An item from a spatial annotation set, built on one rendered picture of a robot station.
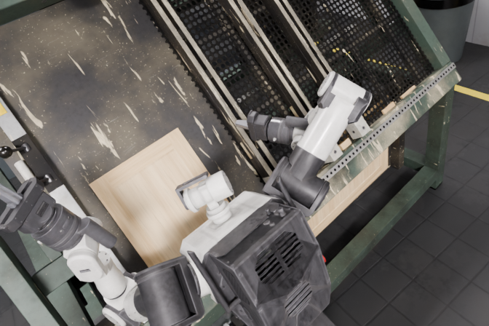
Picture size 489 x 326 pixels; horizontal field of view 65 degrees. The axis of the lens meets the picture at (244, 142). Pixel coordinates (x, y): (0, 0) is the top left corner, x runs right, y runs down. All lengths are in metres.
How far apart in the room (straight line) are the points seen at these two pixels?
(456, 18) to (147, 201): 3.21
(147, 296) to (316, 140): 0.55
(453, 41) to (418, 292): 2.43
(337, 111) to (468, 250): 1.72
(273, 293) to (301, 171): 0.33
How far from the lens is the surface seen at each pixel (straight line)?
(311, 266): 0.92
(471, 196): 2.87
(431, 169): 2.74
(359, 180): 2.39
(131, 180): 1.43
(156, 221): 1.43
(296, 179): 1.02
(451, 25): 3.96
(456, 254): 2.56
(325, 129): 1.02
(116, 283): 1.14
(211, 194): 0.93
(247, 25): 1.67
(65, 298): 1.84
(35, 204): 0.94
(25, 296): 1.41
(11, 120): 1.44
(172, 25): 1.56
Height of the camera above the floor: 2.06
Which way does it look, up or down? 37 degrees down
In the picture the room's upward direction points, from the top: 16 degrees counter-clockwise
